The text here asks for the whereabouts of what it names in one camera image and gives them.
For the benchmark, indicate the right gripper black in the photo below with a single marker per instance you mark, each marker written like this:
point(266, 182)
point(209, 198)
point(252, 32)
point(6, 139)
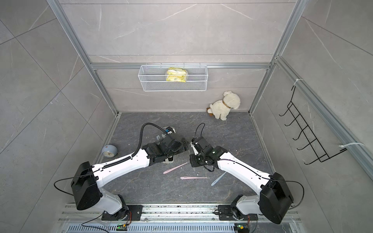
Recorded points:
point(192, 158)

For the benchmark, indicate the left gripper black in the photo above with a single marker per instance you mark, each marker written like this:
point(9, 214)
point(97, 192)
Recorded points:
point(183, 147)

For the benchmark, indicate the cream toothbrush holder organizer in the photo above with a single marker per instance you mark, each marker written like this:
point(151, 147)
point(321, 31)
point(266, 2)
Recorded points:
point(168, 160)

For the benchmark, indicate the pink toothbrush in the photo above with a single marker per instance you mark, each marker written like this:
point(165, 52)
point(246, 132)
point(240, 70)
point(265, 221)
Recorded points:
point(193, 178)
point(174, 168)

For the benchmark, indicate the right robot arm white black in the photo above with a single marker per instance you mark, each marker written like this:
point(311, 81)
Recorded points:
point(272, 197)

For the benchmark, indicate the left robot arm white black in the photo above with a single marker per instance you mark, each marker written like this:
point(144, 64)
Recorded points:
point(89, 180)

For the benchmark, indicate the pale blue toothbrush lower right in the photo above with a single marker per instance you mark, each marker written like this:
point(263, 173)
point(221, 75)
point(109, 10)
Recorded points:
point(218, 179)

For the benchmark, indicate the white plush dog toy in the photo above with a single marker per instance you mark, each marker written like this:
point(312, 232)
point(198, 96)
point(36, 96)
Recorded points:
point(221, 108)

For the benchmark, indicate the yellow wipes packet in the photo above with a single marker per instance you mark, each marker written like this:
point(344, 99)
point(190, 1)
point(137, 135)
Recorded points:
point(176, 75)

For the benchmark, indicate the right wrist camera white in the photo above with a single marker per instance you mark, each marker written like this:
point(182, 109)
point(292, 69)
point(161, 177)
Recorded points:
point(193, 151)

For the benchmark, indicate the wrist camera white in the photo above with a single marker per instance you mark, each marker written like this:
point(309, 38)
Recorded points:
point(193, 151)
point(169, 130)

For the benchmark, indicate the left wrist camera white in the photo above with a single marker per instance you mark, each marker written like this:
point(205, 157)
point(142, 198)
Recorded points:
point(169, 130)

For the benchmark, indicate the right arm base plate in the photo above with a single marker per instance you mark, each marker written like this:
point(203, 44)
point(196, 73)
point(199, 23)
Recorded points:
point(227, 213)

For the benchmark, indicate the white wire mesh basket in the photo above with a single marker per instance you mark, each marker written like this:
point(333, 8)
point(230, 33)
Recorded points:
point(153, 78)

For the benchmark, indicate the aluminium mounting rail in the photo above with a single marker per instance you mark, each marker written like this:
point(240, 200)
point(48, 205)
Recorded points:
point(171, 212)

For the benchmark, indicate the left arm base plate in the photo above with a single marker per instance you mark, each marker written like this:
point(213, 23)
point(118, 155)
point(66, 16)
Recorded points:
point(132, 212)

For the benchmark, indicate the black wire hook rack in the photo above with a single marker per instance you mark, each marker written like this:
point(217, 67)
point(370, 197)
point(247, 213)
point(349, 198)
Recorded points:
point(307, 133)

